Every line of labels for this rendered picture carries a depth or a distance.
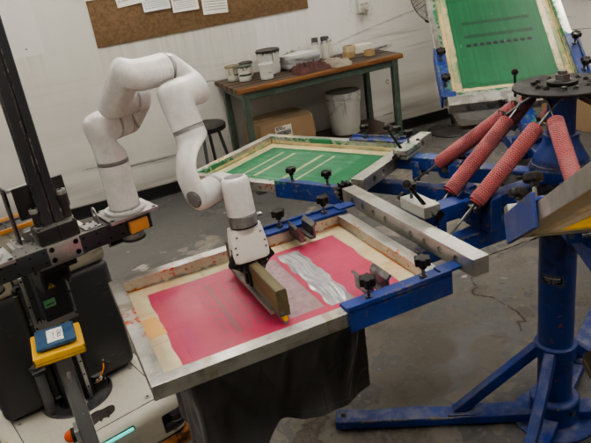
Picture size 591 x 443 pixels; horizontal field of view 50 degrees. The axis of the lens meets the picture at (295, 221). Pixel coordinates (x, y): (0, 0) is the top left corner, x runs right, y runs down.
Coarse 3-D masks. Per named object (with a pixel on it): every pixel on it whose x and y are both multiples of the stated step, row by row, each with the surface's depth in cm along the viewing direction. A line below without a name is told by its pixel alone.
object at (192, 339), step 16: (336, 272) 180; (368, 272) 177; (288, 288) 175; (304, 288) 174; (352, 288) 170; (304, 304) 166; (320, 304) 165; (336, 304) 164; (192, 320) 167; (208, 320) 166; (288, 320) 160; (304, 320) 159; (176, 336) 161; (192, 336) 160; (208, 336) 159; (240, 336) 157; (256, 336) 156; (176, 352) 154; (192, 352) 153; (208, 352) 152
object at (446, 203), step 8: (440, 200) 194; (448, 200) 193; (456, 200) 192; (448, 208) 190; (456, 208) 191; (464, 208) 192; (416, 216) 186; (448, 216) 191; (456, 216) 192; (432, 224) 189
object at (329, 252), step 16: (320, 240) 201; (336, 240) 199; (272, 256) 195; (320, 256) 191; (336, 256) 189; (352, 256) 188; (224, 272) 189; (272, 272) 185; (288, 272) 184; (176, 288) 184; (192, 288) 183; (160, 304) 177; (176, 304) 176; (192, 304) 175; (160, 320) 169; (176, 320) 168
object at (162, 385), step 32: (320, 224) 206; (352, 224) 200; (192, 256) 195; (224, 256) 195; (128, 288) 186; (128, 320) 164; (320, 320) 151; (224, 352) 144; (256, 352) 145; (160, 384) 137; (192, 384) 140
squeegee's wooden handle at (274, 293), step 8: (248, 264) 170; (256, 264) 169; (256, 272) 165; (264, 272) 164; (256, 280) 167; (264, 280) 161; (272, 280) 159; (256, 288) 170; (264, 288) 162; (272, 288) 156; (280, 288) 155; (264, 296) 165; (272, 296) 158; (280, 296) 155; (272, 304) 160; (280, 304) 156; (288, 304) 157; (280, 312) 156; (288, 312) 158
